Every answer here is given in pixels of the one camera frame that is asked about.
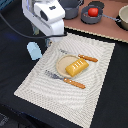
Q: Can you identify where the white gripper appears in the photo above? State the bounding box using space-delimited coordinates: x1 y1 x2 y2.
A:
22 0 65 42

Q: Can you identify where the light blue toy carton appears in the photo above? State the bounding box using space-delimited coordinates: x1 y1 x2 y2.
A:
27 42 42 60

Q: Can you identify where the red toy tomato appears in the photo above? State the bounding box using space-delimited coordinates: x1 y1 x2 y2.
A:
88 8 98 17

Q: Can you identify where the yellow toy bread loaf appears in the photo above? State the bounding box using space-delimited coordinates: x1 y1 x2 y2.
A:
65 58 89 77

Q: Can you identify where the round wooden plate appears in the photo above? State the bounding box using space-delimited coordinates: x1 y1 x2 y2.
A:
56 55 80 78

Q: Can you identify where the pink wooden board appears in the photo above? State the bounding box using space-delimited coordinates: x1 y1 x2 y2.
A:
64 0 128 42

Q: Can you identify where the beige bowl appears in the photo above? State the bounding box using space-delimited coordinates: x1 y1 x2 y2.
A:
119 5 128 30

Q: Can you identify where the white woven placemat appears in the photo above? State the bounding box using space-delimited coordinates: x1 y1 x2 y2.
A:
14 33 115 128

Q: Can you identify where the grey pot with handles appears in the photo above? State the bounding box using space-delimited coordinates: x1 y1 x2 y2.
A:
59 0 84 19

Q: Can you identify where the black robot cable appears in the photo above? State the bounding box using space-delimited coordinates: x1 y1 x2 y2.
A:
0 13 68 40

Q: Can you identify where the grey saucepan with handle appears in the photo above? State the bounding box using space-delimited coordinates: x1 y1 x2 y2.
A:
81 6 120 24

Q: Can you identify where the knife with wooden handle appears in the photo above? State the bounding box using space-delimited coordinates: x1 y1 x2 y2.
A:
59 49 98 62

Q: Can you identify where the fork with wooden handle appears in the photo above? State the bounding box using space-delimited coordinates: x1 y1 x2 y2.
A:
45 70 85 89

